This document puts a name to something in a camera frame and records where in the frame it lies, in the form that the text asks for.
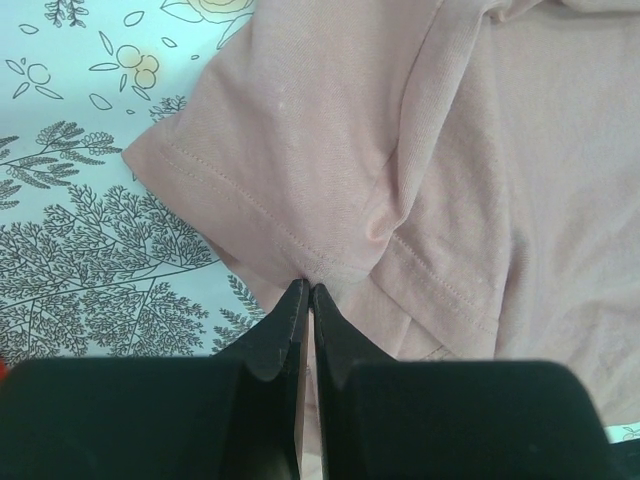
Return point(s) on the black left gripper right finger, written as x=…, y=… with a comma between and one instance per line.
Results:
x=387, y=419

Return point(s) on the floral tablecloth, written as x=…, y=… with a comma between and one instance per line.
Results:
x=93, y=264

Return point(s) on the pink printed t-shirt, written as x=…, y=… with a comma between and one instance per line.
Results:
x=463, y=176

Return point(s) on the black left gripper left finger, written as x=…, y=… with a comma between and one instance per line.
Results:
x=235, y=415

